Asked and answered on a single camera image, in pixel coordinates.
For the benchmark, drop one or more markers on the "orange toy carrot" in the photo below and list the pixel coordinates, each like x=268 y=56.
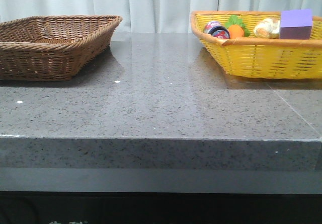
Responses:
x=236 y=27

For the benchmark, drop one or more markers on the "small round jar dark lid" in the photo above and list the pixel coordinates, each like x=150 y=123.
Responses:
x=215 y=29

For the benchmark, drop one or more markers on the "cream toy bread roll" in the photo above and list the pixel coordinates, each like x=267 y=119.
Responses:
x=268 y=28

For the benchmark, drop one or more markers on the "brown wicker basket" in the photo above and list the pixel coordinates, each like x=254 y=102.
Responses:
x=53 y=48

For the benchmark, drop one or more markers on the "yellow wicker basket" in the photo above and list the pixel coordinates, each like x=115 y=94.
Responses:
x=253 y=57

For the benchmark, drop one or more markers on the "white curtain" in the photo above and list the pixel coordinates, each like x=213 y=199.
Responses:
x=147 y=16

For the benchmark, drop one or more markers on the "purple foam block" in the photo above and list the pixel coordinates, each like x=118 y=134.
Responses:
x=296 y=24

